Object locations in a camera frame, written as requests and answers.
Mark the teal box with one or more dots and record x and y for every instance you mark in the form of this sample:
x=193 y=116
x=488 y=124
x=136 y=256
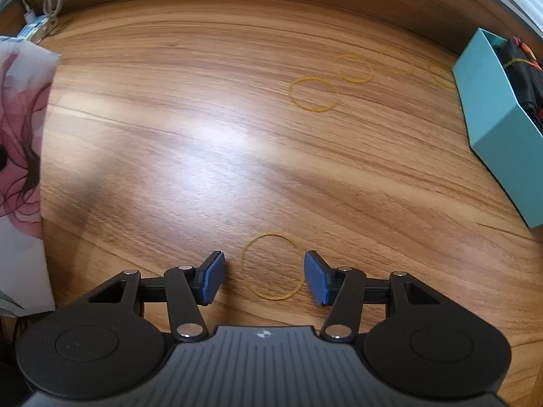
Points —
x=488 y=114

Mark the floral white shopping bag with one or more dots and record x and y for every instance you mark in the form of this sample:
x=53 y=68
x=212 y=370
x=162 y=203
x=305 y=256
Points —
x=21 y=135

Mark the yellow rubber band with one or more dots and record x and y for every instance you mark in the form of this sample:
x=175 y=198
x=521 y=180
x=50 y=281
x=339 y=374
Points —
x=441 y=84
x=398 y=72
x=352 y=80
x=242 y=263
x=290 y=93

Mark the black red folded bag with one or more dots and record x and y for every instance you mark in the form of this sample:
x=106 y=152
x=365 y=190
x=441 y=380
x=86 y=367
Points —
x=524 y=80

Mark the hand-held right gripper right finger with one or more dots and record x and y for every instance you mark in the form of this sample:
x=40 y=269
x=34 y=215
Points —
x=316 y=277

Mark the white blue power strip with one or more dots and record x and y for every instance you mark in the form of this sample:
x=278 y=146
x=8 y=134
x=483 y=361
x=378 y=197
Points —
x=36 y=29

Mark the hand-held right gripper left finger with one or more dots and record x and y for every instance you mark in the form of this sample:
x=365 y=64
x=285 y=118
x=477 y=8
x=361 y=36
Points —
x=214 y=275

